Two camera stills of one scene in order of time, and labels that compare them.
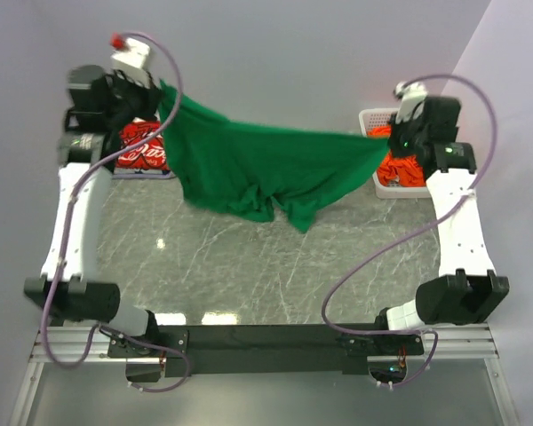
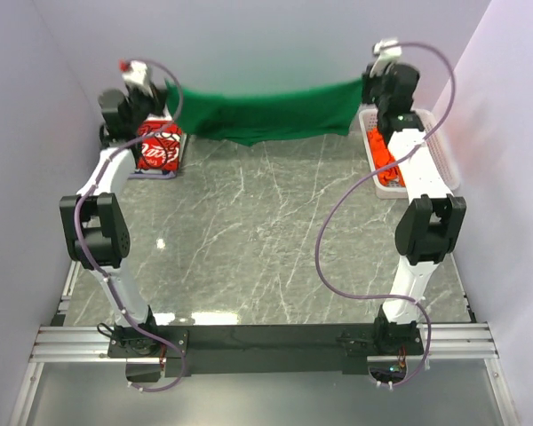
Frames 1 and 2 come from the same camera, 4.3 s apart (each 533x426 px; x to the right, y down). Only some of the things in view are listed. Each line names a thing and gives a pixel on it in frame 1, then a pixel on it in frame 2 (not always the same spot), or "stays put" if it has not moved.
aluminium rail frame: (460, 343) stays put
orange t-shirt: (397, 170) stays put
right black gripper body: (406, 137) → (372, 90)
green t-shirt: (236, 170) → (253, 118)
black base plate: (267, 350) stays put
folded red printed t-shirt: (150, 155) stays put
